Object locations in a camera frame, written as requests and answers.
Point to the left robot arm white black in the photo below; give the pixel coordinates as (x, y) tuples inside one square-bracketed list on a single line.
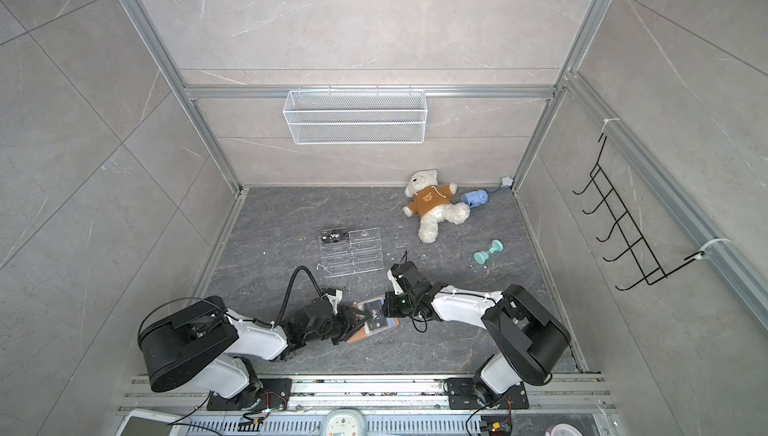
[(212, 347)]

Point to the black wire hook rack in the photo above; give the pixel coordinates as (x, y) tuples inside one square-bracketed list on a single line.
[(625, 228)]

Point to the white round timer device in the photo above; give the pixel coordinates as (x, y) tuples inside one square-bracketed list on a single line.
[(344, 422)]

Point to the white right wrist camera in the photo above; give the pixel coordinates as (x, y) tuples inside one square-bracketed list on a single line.
[(395, 280)]

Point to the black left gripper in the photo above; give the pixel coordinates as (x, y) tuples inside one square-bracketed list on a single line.
[(351, 318)]

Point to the blue cat-shaped toy device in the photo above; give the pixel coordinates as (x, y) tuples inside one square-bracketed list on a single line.
[(475, 198)]

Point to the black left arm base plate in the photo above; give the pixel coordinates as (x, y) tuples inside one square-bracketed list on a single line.
[(252, 394)]

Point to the white wire mesh basket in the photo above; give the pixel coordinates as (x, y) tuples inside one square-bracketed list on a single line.
[(356, 116)]

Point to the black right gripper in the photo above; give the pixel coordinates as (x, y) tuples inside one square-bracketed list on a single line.
[(390, 302)]

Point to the white tablet device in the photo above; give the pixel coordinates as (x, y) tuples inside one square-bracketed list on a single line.
[(142, 422)]

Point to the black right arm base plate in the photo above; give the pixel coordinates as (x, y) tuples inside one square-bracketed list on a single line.
[(466, 394)]

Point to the clear acrylic tiered holder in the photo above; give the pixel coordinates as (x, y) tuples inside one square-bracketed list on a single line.
[(361, 253)]

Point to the aluminium rail front frame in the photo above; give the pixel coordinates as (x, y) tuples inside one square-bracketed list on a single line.
[(391, 404)]

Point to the white teddy bear brown shirt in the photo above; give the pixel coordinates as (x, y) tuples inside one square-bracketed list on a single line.
[(432, 203)]

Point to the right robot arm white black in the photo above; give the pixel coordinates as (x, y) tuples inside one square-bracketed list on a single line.
[(530, 340)]

